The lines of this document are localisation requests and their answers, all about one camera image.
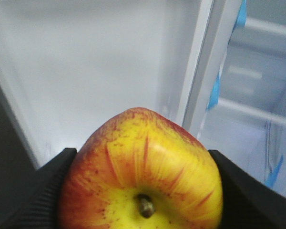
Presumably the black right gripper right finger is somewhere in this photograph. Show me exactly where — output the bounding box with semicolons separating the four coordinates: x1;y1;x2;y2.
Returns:
209;150;286;229

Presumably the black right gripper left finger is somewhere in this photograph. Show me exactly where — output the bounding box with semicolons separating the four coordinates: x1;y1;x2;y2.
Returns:
0;148;77;229

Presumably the red yellow apple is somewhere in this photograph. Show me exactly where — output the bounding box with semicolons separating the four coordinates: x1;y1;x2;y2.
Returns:
58;107;223;229

